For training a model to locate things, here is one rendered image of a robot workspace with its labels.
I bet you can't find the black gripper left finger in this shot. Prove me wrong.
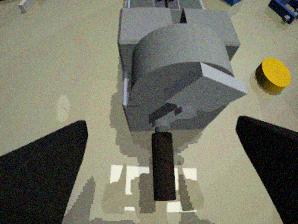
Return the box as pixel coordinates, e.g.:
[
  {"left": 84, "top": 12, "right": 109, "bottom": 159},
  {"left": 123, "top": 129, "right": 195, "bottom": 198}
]
[{"left": 0, "top": 120, "right": 89, "bottom": 224}]

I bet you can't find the blue rectangular block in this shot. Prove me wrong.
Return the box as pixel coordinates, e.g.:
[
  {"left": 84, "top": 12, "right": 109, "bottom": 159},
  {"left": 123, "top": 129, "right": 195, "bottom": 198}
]
[{"left": 225, "top": 0, "right": 241, "bottom": 6}]

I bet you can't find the yellow short cylinder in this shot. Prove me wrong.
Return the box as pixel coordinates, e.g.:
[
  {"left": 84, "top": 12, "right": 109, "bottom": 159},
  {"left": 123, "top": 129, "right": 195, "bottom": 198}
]
[{"left": 255, "top": 57, "right": 290, "bottom": 93}]

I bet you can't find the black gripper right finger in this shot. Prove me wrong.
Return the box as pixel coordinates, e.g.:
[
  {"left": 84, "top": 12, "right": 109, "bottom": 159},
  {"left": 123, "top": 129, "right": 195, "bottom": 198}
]
[{"left": 235, "top": 116, "right": 298, "bottom": 224}]

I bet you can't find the blue c-clamp with grey screw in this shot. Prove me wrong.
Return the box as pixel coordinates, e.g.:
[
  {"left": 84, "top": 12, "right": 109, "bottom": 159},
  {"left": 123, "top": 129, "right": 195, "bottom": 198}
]
[{"left": 269, "top": 0, "right": 298, "bottom": 24}]

